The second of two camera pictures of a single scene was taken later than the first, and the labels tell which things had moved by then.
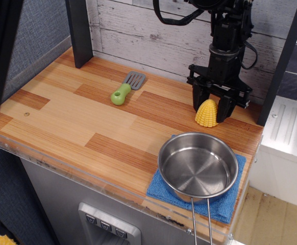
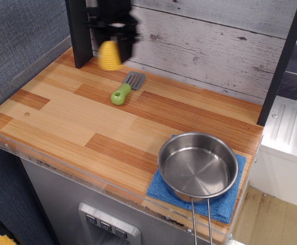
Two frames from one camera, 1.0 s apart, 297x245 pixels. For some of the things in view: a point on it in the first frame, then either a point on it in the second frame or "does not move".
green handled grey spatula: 133,80 does not move
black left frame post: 78,21 does not move
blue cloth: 222,209 does not move
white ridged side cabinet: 283,166 does not move
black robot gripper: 220,79 → 109,11
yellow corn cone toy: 206,114 → 109,57
